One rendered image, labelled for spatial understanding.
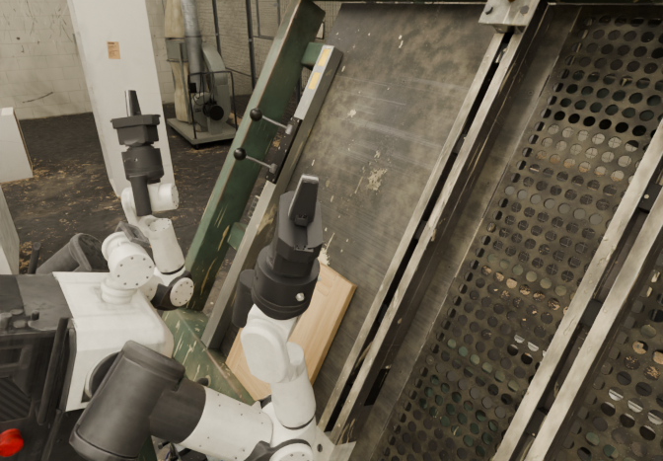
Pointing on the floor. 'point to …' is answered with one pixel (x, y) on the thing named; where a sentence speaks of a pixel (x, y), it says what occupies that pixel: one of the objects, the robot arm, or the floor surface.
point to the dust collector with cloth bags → (190, 73)
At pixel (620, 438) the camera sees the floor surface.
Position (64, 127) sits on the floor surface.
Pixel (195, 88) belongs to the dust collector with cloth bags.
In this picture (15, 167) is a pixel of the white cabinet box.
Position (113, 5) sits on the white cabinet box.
